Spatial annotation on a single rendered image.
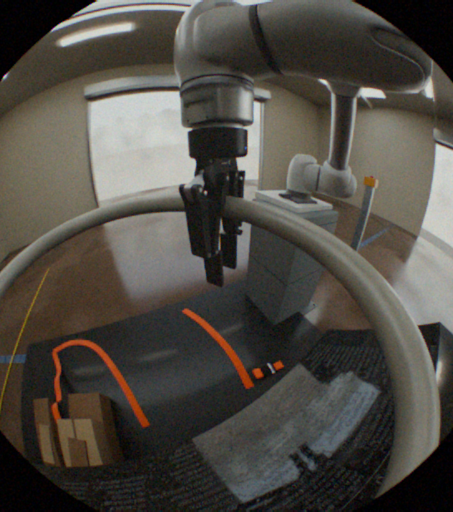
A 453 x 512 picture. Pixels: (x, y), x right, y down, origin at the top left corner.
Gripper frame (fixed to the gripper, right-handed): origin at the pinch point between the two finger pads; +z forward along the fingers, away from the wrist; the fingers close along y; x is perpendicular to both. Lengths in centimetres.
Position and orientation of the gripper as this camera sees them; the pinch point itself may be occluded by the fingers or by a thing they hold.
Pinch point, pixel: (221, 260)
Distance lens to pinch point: 29.1
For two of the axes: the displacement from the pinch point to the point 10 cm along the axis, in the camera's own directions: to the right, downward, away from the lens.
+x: 8.8, 2.6, -3.9
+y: -4.7, 5.2, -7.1
